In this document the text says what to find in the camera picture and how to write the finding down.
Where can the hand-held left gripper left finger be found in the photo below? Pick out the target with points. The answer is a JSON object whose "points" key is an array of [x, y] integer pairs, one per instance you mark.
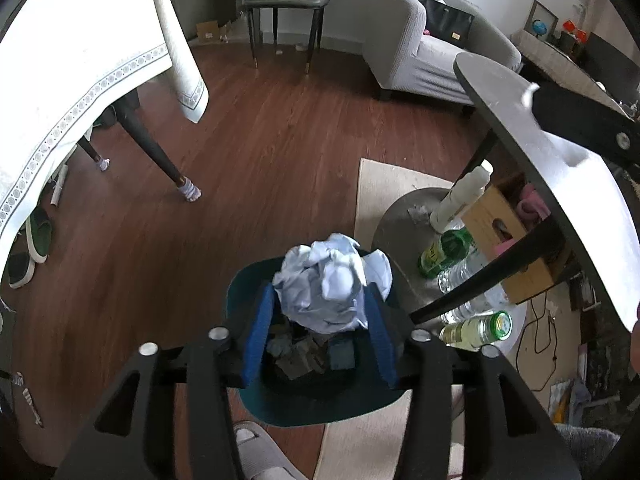
{"points": [[257, 340]]}

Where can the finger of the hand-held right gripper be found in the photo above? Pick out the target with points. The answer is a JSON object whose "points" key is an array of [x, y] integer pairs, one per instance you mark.
{"points": [[585, 120]]}

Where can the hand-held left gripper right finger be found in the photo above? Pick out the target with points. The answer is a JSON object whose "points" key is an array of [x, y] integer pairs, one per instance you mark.
{"points": [[380, 340]]}

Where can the pale blue paper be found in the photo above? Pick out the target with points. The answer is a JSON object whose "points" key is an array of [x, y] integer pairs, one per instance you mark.
{"points": [[325, 280]]}

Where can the teal trash bin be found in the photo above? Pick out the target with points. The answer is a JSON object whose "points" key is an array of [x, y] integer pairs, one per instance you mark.
{"points": [[320, 412]]}

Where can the dark green small box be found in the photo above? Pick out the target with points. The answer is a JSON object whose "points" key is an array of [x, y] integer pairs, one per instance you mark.
{"points": [[342, 356]]}

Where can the crumpled grey paper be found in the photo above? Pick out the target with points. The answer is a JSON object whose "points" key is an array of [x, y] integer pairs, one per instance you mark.
{"points": [[295, 357]]}

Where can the round dark grey table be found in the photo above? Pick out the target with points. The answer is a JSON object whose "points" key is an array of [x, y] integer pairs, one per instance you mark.
{"points": [[575, 185]]}

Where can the black television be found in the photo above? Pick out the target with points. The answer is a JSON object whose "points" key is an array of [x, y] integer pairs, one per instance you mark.
{"points": [[607, 55]]}

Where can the long table with beige cloth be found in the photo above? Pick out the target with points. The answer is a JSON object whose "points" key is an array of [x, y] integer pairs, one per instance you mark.
{"points": [[550, 57]]}

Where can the red ornament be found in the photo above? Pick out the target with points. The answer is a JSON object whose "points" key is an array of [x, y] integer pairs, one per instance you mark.
{"points": [[574, 30]]}

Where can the green capped yellow bottle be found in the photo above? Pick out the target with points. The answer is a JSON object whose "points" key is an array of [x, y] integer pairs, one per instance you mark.
{"points": [[475, 332]]}

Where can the pink toy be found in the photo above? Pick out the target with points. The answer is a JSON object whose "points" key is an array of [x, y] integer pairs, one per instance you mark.
{"points": [[531, 205]]}

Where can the green glass bottle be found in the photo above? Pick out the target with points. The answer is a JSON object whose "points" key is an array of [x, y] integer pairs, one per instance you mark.
{"points": [[442, 255]]}

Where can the clear water bottle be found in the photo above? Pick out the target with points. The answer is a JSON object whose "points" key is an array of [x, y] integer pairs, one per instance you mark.
{"points": [[465, 275]]}

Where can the framed picture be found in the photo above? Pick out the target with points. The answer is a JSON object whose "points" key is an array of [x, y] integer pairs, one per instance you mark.
{"points": [[541, 21]]}

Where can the person's grey slipper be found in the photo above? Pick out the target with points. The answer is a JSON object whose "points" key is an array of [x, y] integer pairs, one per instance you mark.
{"points": [[260, 455]]}

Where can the brown storage box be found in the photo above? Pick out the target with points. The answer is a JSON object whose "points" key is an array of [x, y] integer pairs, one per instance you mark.
{"points": [[487, 212]]}

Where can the white plastic bottle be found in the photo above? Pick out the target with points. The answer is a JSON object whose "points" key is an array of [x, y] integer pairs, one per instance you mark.
{"points": [[460, 195]]}

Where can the beige rug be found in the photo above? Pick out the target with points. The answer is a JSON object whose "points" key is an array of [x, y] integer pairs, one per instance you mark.
{"points": [[380, 185]]}

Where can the black handbag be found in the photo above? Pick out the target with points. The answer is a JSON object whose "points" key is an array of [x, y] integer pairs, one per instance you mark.
{"points": [[445, 20]]}

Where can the grey armchair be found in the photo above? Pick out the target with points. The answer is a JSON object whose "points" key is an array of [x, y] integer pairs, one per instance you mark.
{"points": [[400, 35]]}

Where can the dark table leg with sock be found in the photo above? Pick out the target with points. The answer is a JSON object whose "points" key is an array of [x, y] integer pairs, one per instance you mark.
{"points": [[150, 145], [92, 152]]}

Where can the grey fluffy cloth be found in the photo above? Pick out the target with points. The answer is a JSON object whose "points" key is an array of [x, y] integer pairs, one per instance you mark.
{"points": [[585, 452]]}

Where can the green slipper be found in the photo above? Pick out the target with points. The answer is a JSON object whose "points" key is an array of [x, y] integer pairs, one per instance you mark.
{"points": [[20, 269], [40, 235]]}

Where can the small cardboard box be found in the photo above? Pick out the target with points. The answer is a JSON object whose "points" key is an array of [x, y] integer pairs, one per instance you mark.
{"points": [[207, 31]]}

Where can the grey dining chair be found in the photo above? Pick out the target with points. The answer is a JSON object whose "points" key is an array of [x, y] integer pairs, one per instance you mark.
{"points": [[287, 0]]}

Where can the white patterned tablecloth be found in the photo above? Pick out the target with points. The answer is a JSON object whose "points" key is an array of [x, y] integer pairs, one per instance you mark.
{"points": [[75, 60]]}

